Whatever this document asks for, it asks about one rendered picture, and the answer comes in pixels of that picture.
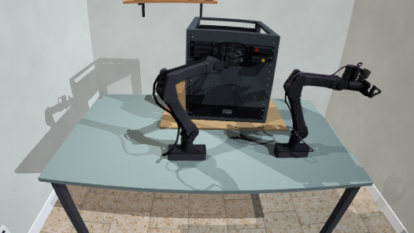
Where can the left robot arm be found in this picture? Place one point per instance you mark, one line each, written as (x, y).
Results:
(167, 92)

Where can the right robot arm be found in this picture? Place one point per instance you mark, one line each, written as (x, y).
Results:
(348, 81)

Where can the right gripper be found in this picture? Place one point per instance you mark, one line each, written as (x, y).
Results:
(363, 85)

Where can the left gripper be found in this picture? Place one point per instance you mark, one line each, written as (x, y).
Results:
(236, 59)

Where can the tan wooden board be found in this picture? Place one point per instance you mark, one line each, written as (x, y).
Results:
(274, 122)

